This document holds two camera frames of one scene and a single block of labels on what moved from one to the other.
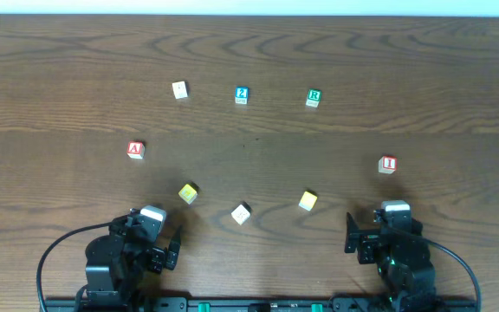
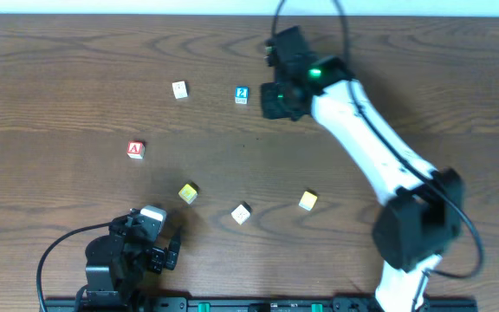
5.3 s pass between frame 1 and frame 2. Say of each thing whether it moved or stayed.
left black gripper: stayed
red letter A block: stayed
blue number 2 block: stayed
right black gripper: moved
